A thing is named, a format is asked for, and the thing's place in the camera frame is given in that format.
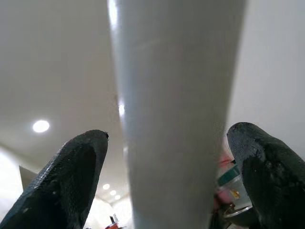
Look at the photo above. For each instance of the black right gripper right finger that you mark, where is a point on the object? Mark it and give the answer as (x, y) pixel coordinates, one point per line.
(274, 181)

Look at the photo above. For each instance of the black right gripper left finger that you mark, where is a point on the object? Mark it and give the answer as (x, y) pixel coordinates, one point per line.
(59, 186)

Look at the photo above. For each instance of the white plastic table leg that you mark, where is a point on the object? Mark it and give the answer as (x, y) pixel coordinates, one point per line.
(176, 107)

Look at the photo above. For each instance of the clear jar green lid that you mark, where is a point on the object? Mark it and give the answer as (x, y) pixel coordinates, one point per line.
(232, 183)

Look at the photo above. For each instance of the round recessed ceiling light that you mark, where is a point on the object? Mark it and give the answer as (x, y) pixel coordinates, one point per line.
(106, 186)
(112, 192)
(117, 197)
(41, 126)

